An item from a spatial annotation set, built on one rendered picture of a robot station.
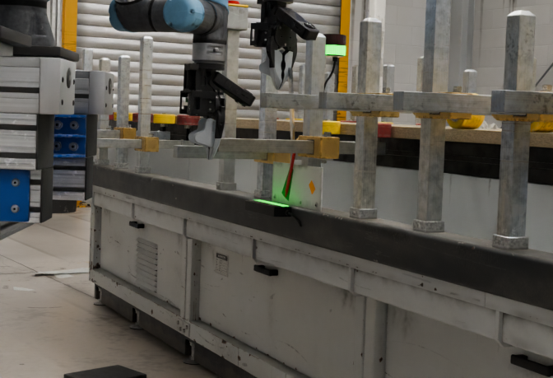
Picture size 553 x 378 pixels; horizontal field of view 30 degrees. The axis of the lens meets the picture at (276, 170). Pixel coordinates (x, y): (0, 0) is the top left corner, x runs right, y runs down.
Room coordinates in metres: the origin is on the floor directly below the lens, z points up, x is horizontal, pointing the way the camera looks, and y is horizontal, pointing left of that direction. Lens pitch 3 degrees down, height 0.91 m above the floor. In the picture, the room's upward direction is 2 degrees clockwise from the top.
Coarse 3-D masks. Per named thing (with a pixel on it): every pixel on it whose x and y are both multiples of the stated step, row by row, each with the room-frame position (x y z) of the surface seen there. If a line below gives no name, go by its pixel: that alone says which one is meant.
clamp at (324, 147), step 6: (300, 138) 2.46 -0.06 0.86; (306, 138) 2.43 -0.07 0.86; (312, 138) 2.40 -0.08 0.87; (318, 138) 2.38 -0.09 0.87; (324, 138) 2.37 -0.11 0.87; (330, 138) 2.38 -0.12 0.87; (336, 138) 2.38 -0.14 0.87; (318, 144) 2.37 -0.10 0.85; (324, 144) 2.37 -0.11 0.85; (330, 144) 2.38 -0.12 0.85; (336, 144) 2.38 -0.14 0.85; (318, 150) 2.37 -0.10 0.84; (324, 150) 2.37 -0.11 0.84; (330, 150) 2.38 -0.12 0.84; (336, 150) 2.38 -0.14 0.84; (306, 156) 2.43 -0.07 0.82; (312, 156) 2.40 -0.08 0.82; (318, 156) 2.37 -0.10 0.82; (324, 156) 2.37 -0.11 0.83; (330, 156) 2.38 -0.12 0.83; (336, 156) 2.38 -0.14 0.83
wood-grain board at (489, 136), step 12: (240, 120) 3.30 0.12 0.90; (252, 120) 3.22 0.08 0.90; (276, 120) 3.22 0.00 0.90; (288, 120) 3.57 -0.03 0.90; (300, 120) 4.03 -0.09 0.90; (348, 132) 2.68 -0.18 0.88; (396, 132) 2.47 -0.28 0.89; (408, 132) 2.43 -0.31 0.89; (420, 132) 2.38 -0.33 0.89; (456, 132) 2.26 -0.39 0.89; (468, 132) 2.22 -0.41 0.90; (480, 132) 2.18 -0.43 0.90; (492, 132) 2.14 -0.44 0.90; (552, 132) 2.39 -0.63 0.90; (540, 144) 2.01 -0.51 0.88; (552, 144) 1.98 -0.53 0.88
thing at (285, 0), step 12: (264, 0) 2.38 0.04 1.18; (276, 0) 2.36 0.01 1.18; (288, 0) 2.37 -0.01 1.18; (264, 12) 2.40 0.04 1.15; (252, 24) 2.40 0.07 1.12; (264, 24) 2.37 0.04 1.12; (276, 24) 2.36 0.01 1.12; (252, 36) 2.40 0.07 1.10; (264, 36) 2.38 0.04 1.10; (276, 36) 2.35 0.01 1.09; (288, 36) 2.38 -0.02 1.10; (288, 48) 2.39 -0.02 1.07
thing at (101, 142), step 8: (104, 144) 3.46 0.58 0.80; (112, 144) 3.48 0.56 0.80; (120, 144) 3.49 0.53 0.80; (128, 144) 3.50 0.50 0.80; (136, 144) 3.51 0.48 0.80; (160, 144) 3.55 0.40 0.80; (168, 144) 3.56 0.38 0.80; (176, 144) 3.58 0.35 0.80; (184, 144) 3.59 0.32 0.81; (192, 144) 3.60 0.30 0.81
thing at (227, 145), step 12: (228, 144) 2.30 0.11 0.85; (240, 144) 2.32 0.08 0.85; (252, 144) 2.33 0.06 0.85; (264, 144) 2.34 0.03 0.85; (276, 144) 2.36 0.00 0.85; (288, 144) 2.37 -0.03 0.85; (300, 144) 2.38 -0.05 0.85; (312, 144) 2.40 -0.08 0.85; (348, 144) 2.44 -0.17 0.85; (384, 144) 2.48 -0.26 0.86
